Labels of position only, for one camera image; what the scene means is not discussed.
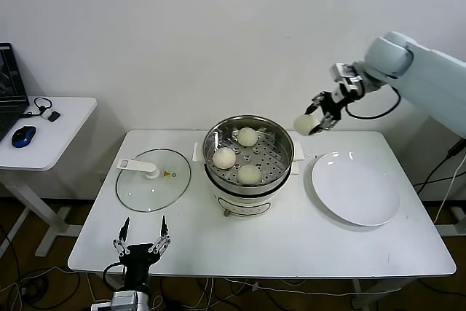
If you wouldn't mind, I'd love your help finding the thin white cable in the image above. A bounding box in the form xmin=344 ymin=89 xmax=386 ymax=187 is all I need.
xmin=434 ymin=168 xmax=464 ymax=224

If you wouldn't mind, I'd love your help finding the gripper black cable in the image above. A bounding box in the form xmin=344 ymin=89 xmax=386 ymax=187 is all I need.
xmin=344 ymin=87 xmax=403 ymax=120
xmin=103 ymin=261 xmax=127 ymax=292

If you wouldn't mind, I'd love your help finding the black laptop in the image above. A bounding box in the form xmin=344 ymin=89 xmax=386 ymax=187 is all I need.
xmin=0 ymin=42 xmax=31 ymax=144

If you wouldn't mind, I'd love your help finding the white round plate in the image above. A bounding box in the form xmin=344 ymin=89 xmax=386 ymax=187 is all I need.
xmin=310 ymin=151 xmax=401 ymax=227

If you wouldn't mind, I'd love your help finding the black cable with plug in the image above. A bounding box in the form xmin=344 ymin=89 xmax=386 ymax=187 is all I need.
xmin=414 ymin=138 xmax=466 ymax=195

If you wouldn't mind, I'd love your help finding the white steamed baozi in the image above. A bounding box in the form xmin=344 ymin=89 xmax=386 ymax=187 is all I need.
xmin=237 ymin=127 xmax=259 ymax=147
xmin=293 ymin=114 xmax=320 ymax=136
xmin=213 ymin=147 xmax=237 ymax=170
xmin=237 ymin=164 xmax=263 ymax=186

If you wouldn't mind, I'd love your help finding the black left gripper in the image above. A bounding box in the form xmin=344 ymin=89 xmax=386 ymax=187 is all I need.
xmin=112 ymin=214 xmax=173 ymax=292

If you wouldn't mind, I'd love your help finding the white electric cooking pot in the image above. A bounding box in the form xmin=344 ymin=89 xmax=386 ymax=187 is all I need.
xmin=191 ymin=138 xmax=307 ymax=219

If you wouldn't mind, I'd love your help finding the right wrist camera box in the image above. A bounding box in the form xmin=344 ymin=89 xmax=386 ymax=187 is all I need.
xmin=330 ymin=63 xmax=364 ymax=90

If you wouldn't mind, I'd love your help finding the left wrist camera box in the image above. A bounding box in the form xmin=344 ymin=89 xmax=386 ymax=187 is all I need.
xmin=90 ymin=290 xmax=138 ymax=311

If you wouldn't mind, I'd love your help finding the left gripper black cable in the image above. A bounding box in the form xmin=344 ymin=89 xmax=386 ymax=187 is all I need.
xmin=103 ymin=261 xmax=127 ymax=292

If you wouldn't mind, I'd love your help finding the glass lid with white handle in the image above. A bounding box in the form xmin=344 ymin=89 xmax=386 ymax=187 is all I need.
xmin=115 ymin=148 xmax=192 ymax=213

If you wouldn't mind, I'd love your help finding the small black white dongle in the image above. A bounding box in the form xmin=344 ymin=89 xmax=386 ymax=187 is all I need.
xmin=41 ymin=109 xmax=62 ymax=123

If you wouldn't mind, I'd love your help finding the black earphone cable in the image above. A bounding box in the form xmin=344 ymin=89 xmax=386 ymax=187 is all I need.
xmin=21 ymin=96 xmax=55 ymax=118

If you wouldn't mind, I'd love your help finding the stainless steel steamer basket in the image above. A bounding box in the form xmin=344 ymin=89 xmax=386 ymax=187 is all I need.
xmin=202 ymin=115 xmax=295 ymax=195

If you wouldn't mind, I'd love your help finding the black floor cable coil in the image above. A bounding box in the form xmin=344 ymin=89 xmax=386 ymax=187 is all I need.
xmin=0 ymin=265 xmax=83 ymax=311

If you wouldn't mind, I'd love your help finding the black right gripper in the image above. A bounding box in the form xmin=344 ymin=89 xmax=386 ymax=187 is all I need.
xmin=304 ymin=87 xmax=366 ymax=136

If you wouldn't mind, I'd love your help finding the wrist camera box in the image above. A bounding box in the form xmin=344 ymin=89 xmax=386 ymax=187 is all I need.
xmin=90 ymin=290 xmax=138 ymax=311
xmin=330 ymin=63 xmax=364 ymax=90

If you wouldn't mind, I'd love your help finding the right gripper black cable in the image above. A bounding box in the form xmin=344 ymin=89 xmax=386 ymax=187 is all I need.
xmin=344 ymin=87 xmax=403 ymax=120

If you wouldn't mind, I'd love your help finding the blue computer mouse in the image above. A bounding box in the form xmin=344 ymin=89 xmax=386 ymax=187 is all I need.
xmin=10 ymin=125 xmax=37 ymax=148

